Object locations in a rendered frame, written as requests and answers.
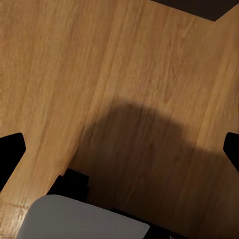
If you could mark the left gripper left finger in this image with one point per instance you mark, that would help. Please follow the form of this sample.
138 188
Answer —
12 148

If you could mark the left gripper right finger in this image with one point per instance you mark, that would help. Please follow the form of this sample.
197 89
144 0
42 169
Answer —
231 148

